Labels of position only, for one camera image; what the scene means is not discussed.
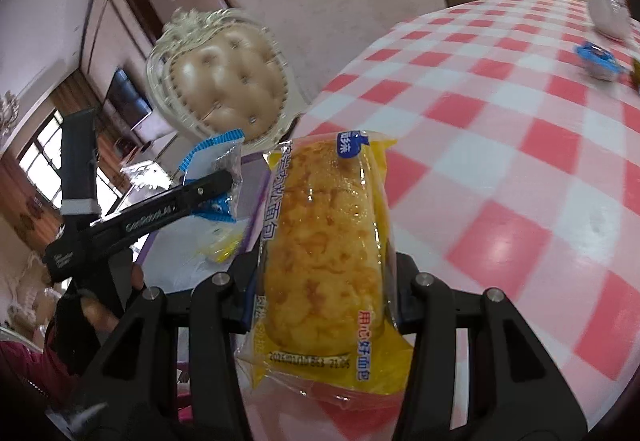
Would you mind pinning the pink checkered tablecloth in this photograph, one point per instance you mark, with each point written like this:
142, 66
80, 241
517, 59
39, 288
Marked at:
500, 171

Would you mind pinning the yellow bread packet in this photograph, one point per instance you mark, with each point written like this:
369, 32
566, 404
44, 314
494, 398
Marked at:
320, 246

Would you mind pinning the white container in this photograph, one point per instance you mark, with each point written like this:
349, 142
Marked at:
607, 6

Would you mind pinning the person's left hand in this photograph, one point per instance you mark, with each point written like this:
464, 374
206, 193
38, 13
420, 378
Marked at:
97, 313

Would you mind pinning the window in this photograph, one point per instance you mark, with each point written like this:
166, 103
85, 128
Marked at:
42, 156

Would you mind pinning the wall television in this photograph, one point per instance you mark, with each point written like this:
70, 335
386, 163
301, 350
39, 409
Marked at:
127, 98

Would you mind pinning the clear zip bag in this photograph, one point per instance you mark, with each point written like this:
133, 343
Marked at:
170, 266

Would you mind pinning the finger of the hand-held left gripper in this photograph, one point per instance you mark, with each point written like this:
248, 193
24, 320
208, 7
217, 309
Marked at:
200, 191

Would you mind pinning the blue and white snack packet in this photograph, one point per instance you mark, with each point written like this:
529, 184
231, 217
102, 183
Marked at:
212, 156

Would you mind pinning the small yellow snack packet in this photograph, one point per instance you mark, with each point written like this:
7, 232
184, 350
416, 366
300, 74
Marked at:
220, 248

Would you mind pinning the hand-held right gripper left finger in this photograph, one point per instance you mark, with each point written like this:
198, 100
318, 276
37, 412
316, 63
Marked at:
250, 283

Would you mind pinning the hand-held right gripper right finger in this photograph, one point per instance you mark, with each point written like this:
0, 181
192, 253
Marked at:
406, 293

